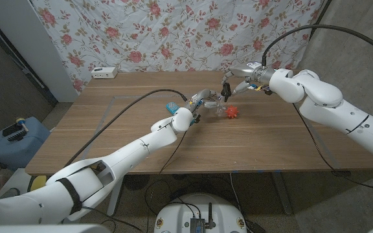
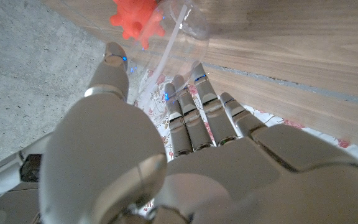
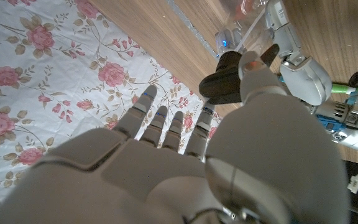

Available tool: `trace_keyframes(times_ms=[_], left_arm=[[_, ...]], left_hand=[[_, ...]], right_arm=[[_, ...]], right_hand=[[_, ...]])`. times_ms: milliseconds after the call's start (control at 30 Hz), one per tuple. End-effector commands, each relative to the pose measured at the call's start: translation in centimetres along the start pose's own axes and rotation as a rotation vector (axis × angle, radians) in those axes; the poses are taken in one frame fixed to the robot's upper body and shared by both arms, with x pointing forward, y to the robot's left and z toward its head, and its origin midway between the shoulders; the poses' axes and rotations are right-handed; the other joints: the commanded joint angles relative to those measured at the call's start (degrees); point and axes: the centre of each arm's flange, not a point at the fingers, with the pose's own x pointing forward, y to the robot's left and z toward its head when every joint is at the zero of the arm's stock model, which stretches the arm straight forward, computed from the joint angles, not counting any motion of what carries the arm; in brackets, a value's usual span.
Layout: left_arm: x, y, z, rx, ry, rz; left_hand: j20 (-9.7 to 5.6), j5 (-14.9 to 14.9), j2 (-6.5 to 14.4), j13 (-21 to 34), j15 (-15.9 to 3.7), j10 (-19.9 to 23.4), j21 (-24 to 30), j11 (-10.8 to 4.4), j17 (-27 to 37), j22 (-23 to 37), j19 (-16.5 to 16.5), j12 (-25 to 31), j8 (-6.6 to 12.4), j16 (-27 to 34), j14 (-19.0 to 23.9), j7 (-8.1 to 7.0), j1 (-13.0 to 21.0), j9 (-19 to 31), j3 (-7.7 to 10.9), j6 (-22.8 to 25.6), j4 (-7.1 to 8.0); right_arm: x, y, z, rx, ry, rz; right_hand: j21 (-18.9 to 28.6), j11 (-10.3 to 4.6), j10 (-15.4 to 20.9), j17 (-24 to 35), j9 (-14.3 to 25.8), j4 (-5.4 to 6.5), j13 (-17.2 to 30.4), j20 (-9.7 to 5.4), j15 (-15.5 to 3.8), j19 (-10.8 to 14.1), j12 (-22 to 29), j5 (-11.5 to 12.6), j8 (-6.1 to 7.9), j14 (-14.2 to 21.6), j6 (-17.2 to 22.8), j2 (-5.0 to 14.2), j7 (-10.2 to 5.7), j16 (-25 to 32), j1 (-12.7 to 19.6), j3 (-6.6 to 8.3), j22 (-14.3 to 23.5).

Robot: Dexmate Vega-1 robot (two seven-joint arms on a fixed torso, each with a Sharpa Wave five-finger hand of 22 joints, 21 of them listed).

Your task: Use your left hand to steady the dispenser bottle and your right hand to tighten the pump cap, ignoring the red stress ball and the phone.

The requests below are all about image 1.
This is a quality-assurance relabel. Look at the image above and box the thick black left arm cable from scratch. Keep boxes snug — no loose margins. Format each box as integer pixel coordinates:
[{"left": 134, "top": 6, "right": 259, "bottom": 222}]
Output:
[{"left": 63, "top": 89, "right": 188, "bottom": 168}]

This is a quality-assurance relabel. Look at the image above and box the black antenna module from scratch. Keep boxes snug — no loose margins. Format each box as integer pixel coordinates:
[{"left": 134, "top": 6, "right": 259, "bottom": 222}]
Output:
[{"left": 190, "top": 203, "right": 216, "bottom": 233}]

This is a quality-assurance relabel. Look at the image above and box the blue storage box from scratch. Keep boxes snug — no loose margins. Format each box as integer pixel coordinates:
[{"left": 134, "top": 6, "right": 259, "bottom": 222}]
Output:
[{"left": 0, "top": 116, "right": 51, "bottom": 172}]

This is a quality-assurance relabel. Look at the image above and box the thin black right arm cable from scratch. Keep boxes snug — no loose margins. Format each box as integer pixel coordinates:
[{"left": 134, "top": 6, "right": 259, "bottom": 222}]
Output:
[{"left": 292, "top": 102, "right": 373, "bottom": 194}]

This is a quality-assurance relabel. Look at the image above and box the floral backdrop cloth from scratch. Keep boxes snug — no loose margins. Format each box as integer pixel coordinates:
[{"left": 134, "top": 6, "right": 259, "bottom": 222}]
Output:
[{"left": 30, "top": 0, "right": 325, "bottom": 93}]

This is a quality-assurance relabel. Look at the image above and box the black backdrop stand pole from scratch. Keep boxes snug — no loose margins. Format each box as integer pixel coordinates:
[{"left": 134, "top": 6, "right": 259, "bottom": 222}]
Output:
[{"left": 308, "top": 0, "right": 333, "bottom": 40}]

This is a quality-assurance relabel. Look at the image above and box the black brush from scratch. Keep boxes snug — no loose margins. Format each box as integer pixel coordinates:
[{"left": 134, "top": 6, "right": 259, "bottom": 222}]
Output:
[{"left": 2, "top": 122, "right": 25, "bottom": 142}]

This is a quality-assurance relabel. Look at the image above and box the clear plastic spray bottle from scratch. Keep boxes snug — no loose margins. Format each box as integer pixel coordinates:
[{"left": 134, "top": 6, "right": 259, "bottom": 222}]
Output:
[{"left": 212, "top": 96, "right": 228, "bottom": 116}]

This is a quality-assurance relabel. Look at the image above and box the black floor cable loop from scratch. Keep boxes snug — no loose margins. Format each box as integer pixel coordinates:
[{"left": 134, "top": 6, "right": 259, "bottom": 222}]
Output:
[{"left": 144, "top": 179, "right": 207, "bottom": 217}]

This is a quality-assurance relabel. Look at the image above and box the grey table leg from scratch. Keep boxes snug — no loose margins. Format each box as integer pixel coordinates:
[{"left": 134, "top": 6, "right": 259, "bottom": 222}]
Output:
[{"left": 272, "top": 173, "right": 293, "bottom": 216}]

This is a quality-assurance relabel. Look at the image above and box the white power strip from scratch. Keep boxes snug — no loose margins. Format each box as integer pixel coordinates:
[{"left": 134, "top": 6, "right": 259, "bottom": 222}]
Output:
[{"left": 91, "top": 66, "right": 119, "bottom": 80}]

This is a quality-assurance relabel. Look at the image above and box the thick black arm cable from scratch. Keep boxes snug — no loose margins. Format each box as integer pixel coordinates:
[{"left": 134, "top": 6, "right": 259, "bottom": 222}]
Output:
[
  {"left": 63, "top": 89, "right": 188, "bottom": 168},
  {"left": 261, "top": 24, "right": 373, "bottom": 67}
]

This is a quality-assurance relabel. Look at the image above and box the white floor cable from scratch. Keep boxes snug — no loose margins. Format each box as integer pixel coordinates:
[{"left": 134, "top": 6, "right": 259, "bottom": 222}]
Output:
[{"left": 229, "top": 172, "right": 249, "bottom": 227}]

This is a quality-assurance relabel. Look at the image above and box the grey round item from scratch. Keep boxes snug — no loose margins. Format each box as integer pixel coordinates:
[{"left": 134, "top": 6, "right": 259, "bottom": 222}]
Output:
[{"left": 0, "top": 187, "right": 21, "bottom": 201}]

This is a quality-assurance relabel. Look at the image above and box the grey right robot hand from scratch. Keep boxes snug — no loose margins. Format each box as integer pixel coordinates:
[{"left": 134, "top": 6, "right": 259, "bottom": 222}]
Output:
[{"left": 221, "top": 62, "right": 275, "bottom": 98}]

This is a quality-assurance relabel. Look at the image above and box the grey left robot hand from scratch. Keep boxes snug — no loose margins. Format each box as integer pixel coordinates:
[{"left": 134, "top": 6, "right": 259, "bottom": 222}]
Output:
[{"left": 185, "top": 89, "right": 228, "bottom": 116}]

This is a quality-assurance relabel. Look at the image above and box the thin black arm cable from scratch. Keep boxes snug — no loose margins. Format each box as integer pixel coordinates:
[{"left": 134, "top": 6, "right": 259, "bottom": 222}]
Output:
[
  {"left": 146, "top": 121, "right": 200, "bottom": 233},
  {"left": 292, "top": 102, "right": 373, "bottom": 194}
]

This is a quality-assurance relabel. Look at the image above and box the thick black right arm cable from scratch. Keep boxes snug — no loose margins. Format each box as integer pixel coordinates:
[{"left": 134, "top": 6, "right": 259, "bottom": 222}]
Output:
[{"left": 261, "top": 24, "right": 373, "bottom": 67}]

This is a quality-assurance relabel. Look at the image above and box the yellow blue small tool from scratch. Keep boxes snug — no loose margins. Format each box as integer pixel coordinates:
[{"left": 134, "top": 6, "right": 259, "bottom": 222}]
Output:
[{"left": 15, "top": 117, "right": 30, "bottom": 133}]

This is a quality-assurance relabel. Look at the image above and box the red spiky stress ball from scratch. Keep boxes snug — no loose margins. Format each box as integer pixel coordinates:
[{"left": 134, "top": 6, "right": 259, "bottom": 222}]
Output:
[{"left": 224, "top": 104, "right": 240, "bottom": 120}]

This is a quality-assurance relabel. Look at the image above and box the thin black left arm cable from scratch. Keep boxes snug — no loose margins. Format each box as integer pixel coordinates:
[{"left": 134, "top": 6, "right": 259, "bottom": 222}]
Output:
[{"left": 146, "top": 121, "right": 200, "bottom": 233}]

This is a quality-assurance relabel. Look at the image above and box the yellow disc with black rim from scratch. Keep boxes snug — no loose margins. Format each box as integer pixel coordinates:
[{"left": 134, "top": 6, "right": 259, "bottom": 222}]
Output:
[{"left": 27, "top": 174, "right": 50, "bottom": 194}]

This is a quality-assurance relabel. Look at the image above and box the white robot torso base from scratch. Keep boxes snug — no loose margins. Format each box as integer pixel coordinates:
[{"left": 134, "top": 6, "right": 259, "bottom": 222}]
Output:
[{"left": 153, "top": 193, "right": 248, "bottom": 233}]

